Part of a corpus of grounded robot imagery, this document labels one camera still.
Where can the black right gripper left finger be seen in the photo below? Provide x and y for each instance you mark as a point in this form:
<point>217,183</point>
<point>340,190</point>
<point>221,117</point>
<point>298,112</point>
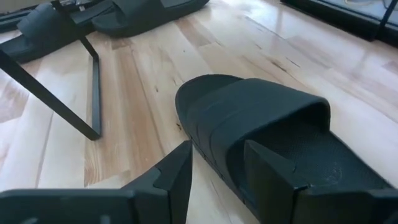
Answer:
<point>155,199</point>

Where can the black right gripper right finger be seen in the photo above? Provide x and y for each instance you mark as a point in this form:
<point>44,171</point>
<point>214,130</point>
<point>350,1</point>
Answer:
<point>280,199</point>

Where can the black rubber slide sandal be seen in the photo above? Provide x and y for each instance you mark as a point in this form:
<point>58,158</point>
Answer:
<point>248,105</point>
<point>140,18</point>
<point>40,25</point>

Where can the wooden shelf black metal frame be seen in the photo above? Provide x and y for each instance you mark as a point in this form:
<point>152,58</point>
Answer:
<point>94,93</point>

